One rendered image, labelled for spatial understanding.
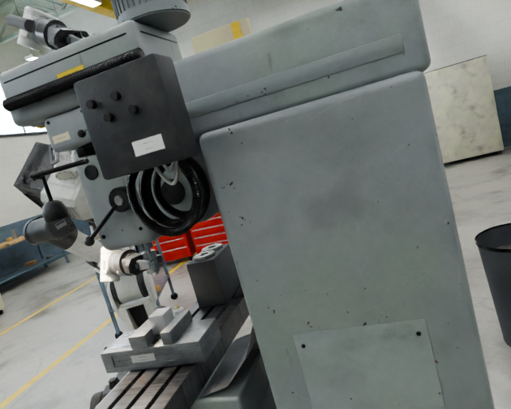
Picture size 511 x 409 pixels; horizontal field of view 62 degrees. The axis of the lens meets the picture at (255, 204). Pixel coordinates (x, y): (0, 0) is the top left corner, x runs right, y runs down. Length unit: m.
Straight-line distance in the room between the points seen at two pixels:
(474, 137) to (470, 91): 0.89
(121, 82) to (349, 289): 0.65
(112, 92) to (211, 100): 0.29
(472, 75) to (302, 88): 8.45
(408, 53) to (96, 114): 0.67
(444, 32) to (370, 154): 9.44
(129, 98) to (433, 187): 0.63
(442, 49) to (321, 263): 9.44
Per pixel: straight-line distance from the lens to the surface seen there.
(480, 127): 9.46
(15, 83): 1.41
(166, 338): 1.35
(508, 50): 10.48
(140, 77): 0.89
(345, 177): 0.92
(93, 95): 0.95
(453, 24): 10.35
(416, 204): 0.93
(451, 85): 9.36
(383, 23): 1.04
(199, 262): 1.69
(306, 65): 1.04
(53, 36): 1.44
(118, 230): 1.31
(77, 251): 1.77
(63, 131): 1.33
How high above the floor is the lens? 1.51
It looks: 8 degrees down
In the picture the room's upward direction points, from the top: 16 degrees counter-clockwise
